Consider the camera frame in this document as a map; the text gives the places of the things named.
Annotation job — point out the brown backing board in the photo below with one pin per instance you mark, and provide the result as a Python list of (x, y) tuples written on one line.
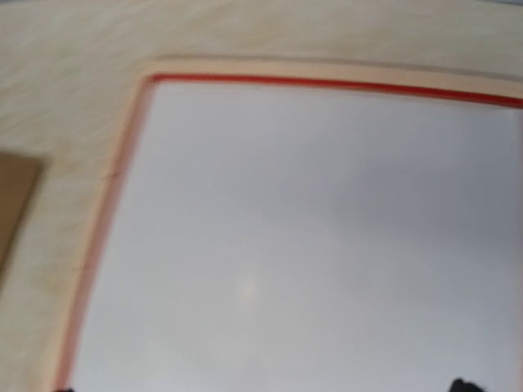
[(19, 176)]

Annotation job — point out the white foam sheet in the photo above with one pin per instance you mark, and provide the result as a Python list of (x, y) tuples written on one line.
[(274, 238)]

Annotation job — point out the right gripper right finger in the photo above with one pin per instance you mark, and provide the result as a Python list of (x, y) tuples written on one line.
[(460, 385)]

